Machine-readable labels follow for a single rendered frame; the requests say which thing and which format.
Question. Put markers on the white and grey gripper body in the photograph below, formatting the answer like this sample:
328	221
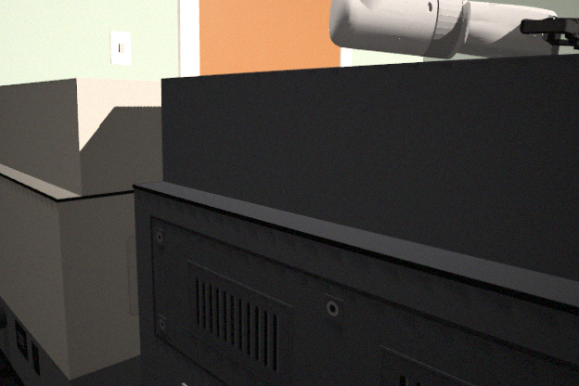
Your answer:
494	29

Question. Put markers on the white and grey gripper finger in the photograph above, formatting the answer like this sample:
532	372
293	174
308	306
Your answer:
554	48
567	26

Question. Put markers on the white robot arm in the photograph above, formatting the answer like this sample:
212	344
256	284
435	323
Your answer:
424	28

